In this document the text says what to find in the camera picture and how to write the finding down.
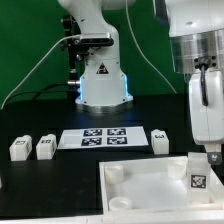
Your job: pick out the black camera on stand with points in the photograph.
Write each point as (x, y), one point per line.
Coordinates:
(71, 46)

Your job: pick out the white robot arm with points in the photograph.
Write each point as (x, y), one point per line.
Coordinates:
(196, 31)

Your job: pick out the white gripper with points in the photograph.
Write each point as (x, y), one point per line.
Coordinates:
(207, 122)

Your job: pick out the white sheet with markers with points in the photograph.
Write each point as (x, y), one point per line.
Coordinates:
(103, 137)

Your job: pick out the white square tabletop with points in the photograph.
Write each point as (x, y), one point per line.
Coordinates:
(152, 185)

